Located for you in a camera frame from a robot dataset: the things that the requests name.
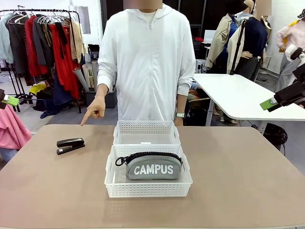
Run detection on grey storage bin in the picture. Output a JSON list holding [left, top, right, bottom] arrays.
[[83, 87, 118, 109]]

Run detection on beige hanging garment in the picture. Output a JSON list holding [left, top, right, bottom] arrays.
[[69, 19, 86, 64]]

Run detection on black tripod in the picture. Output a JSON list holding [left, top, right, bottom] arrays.
[[229, 20, 247, 76]]

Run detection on mannequin in pink top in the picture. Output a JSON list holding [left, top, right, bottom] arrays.
[[275, 11, 305, 93]]

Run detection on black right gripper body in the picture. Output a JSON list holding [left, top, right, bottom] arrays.
[[280, 82, 305, 107]]

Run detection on mannequin in beige trench coat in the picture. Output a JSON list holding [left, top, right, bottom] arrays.
[[205, 0, 249, 75]]

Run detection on black coiled cable pile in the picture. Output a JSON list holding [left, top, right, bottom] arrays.
[[263, 123, 289, 146]]

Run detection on person right forearm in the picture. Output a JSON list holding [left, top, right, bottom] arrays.
[[96, 57, 118, 94]]

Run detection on grey paper rolls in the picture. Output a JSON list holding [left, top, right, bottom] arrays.
[[72, 60, 99, 92]]

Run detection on person right hand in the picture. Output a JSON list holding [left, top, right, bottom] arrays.
[[80, 83, 107, 126]]

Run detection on light blue hanging garment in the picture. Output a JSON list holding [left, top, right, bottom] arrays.
[[0, 12, 15, 64]]

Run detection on red hanging dress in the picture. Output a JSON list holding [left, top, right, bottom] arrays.
[[48, 22, 81, 100]]

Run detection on pink cloth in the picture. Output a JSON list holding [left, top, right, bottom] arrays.
[[0, 103, 32, 163]]

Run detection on black clothes rack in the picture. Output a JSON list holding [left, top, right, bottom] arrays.
[[0, 8, 83, 113]]

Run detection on white side table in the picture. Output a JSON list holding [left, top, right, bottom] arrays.
[[193, 73, 305, 126]]

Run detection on white perforated plastic basket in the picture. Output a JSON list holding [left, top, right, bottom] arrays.
[[104, 144, 193, 198], [112, 120, 181, 146]]

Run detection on person left forearm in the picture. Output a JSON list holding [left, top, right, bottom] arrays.
[[175, 94, 189, 114]]

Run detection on dark blue cloth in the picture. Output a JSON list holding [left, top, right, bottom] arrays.
[[40, 90, 73, 119]]

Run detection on black stapler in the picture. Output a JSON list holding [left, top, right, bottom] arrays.
[[56, 137, 86, 156]]

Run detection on red hanging jacket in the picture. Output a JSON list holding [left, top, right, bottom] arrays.
[[24, 15, 49, 77]]

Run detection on grey Campus zipper pouch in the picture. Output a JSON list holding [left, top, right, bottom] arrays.
[[115, 151, 184, 180]]

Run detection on person torso in white top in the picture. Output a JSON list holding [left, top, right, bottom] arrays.
[[97, 3, 197, 122]]

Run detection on yellow bag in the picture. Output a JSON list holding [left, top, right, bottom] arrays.
[[29, 83, 48, 95]]

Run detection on figure in navy top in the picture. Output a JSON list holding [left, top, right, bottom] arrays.
[[227, 0, 273, 82]]

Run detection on grey wall mirror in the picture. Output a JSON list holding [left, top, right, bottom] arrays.
[[75, 5, 92, 34]]

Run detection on white monitor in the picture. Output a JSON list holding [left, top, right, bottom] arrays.
[[204, 29, 217, 44]]

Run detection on grey hanging jacket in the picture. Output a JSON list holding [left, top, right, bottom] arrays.
[[32, 15, 55, 68]]

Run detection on dark grey hanging coat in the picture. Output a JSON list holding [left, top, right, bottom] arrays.
[[5, 20, 29, 75]]

